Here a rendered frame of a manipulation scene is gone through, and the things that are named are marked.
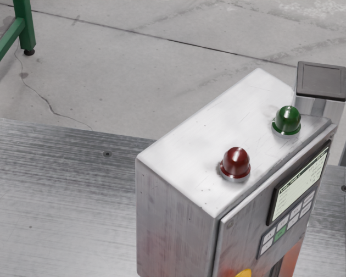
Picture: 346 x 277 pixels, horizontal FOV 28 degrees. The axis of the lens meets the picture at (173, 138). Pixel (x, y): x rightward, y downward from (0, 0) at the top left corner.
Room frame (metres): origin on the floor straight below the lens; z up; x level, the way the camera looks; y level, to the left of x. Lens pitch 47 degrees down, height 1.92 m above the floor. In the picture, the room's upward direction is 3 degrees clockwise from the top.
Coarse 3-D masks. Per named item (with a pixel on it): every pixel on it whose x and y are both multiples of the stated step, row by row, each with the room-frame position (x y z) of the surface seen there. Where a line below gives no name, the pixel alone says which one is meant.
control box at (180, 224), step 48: (240, 96) 0.47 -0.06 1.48; (288, 96) 0.47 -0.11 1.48; (192, 144) 0.40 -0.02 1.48; (240, 144) 0.41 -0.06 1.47; (288, 144) 0.41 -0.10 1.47; (144, 192) 0.38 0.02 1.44; (192, 192) 0.35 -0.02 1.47; (240, 192) 0.35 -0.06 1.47; (144, 240) 0.38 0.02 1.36; (192, 240) 0.34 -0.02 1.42; (240, 240) 0.34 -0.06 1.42; (288, 240) 0.41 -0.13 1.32
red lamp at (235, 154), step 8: (232, 152) 0.38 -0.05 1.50; (240, 152) 0.38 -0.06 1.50; (224, 160) 0.37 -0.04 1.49; (232, 160) 0.37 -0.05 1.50; (240, 160) 0.37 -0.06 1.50; (248, 160) 0.37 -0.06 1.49; (224, 168) 0.37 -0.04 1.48; (232, 168) 0.37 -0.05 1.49; (240, 168) 0.37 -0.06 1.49; (248, 168) 0.37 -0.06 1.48; (224, 176) 0.37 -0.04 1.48; (232, 176) 0.36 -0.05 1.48; (240, 176) 0.36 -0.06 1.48; (248, 176) 0.37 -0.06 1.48
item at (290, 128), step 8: (280, 112) 0.43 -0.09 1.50; (288, 112) 0.43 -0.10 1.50; (296, 112) 0.43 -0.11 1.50; (272, 120) 0.43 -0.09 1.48; (280, 120) 0.42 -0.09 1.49; (288, 120) 0.42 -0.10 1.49; (296, 120) 0.42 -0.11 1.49; (272, 128) 0.42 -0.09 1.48; (280, 128) 0.42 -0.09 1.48; (288, 128) 0.42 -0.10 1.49; (296, 128) 0.42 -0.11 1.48; (280, 136) 0.42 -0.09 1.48; (288, 136) 0.41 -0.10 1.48; (296, 136) 0.42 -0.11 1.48
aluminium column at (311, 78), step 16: (304, 64) 0.49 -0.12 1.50; (320, 64) 0.49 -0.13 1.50; (304, 80) 0.47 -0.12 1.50; (320, 80) 0.47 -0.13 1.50; (336, 80) 0.47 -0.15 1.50; (304, 96) 0.45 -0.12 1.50; (320, 96) 0.45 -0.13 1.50; (336, 96) 0.45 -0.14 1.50; (304, 112) 0.45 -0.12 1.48; (336, 112) 0.44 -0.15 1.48; (288, 256) 0.44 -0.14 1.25; (288, 272) 0.44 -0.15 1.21
